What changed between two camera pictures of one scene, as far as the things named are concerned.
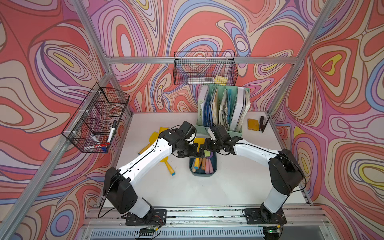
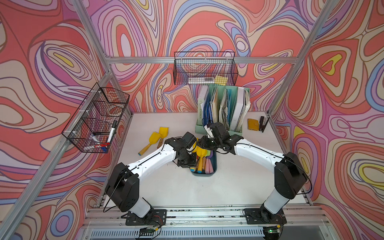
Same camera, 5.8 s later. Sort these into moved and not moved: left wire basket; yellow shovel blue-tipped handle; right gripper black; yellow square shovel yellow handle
Moved: yellow shovel blue-tipped handle; yellow square shovel yellow handle
Not moved: right gripper black; left wire basket
